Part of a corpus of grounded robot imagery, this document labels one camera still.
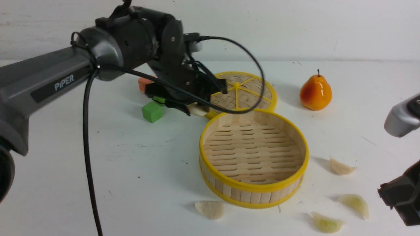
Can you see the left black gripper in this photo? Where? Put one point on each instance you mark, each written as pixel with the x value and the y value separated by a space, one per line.
pixel 181 79

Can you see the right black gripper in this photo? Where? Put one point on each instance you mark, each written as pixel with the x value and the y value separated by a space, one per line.
pixel 403 194

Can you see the white dumpling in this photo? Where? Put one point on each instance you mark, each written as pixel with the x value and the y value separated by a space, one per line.
pixel 195 109
pixel 340 168
pixel 212 210

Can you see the green-tinted dumpling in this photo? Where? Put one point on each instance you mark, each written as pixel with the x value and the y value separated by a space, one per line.
pixel 355 202
pixel 325 224

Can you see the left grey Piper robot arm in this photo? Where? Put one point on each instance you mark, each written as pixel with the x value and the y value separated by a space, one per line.
pixel 130 37

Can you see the woven bamboo steamer lid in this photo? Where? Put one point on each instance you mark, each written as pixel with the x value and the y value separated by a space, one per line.
pixel 244 90

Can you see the bamboo steamer tray yellow rim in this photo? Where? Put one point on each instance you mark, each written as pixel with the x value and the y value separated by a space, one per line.
pixel 255 160

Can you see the green foam cube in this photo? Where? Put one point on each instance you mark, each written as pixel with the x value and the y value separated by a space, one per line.
pixel 152 112

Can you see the orange foam cube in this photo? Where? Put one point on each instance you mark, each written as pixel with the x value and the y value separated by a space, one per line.
pixel 142 82

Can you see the orange toy pear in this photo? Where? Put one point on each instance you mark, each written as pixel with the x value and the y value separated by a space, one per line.
pixel 316 93

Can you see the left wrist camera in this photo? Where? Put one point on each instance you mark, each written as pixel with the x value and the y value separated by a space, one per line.
pixel 192 42

